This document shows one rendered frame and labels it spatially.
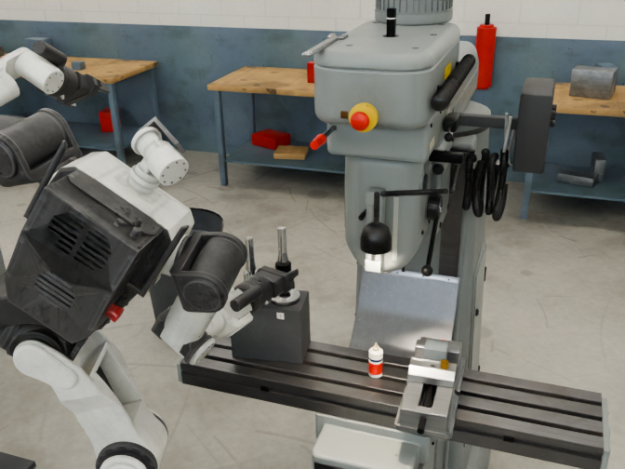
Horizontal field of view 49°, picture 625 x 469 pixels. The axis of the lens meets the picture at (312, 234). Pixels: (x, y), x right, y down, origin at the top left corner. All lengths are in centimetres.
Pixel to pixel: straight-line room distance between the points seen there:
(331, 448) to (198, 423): 147
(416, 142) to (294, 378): 82
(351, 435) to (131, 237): 100
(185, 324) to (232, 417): 192
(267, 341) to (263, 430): 126
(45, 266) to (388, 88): 75
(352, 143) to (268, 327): 68
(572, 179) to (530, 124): 369
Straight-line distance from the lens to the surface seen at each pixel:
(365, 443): 200
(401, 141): 158
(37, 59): 184
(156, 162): 136
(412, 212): 170
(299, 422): 333
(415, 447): 200
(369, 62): 146
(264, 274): 196
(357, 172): 167
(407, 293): 228
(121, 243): 125
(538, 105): 186
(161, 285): 376
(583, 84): 541
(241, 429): 332
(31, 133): 144
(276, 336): 206
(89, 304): 135
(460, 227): 217
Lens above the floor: 216
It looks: 25 degrees down
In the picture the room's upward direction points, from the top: 1 degrees counter-clockwise
